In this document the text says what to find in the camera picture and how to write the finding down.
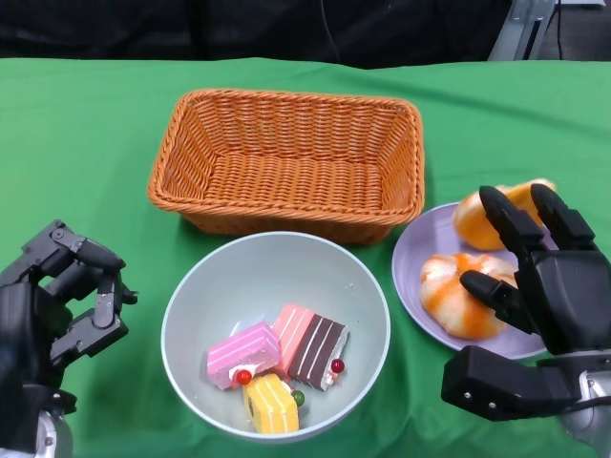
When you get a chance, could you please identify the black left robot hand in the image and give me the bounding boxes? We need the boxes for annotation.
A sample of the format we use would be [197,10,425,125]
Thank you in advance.
[0,219,140,387]

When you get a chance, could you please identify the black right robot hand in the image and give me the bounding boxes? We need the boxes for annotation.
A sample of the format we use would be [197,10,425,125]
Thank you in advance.
[459,183,611,357]

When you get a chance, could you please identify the ring-shaped orange striped bread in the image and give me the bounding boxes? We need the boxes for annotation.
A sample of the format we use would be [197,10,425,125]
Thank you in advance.
[452,178,558,253]

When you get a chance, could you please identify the round orange striped bun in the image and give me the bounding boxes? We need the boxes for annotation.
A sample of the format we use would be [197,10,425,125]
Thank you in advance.
[419,252,520,341]

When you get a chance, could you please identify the pale grey-green bowl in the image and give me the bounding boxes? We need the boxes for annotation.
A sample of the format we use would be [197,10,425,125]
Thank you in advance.
[160,232,391,445]

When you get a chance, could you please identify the white round plate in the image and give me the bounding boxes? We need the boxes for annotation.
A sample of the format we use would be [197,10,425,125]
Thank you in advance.
[390,202,562,362]

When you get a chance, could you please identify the pink striped cake slice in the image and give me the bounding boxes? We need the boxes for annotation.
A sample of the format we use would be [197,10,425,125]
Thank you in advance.
[206,322,282,391]
[272,303,317,376]

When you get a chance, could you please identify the yellow striped cake slice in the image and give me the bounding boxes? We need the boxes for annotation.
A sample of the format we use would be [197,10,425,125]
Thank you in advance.
[242,373,306,434]

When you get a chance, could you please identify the brown striped cake slice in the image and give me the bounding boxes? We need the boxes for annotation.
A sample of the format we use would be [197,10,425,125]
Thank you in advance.
[288,314,350,391]

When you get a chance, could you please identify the orange wicker basket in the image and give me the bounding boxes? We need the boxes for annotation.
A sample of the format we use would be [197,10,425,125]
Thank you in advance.
[146,88,426,245]

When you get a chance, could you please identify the grey metal stand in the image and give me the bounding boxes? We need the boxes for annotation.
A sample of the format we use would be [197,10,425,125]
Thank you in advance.
[487,0,559,63]

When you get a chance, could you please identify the black backdrop cloth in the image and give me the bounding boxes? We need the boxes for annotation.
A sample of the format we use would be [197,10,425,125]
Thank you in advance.
[0,0,512,73]

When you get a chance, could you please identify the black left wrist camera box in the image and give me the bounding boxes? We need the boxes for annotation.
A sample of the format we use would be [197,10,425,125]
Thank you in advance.
[0,388,39,454]

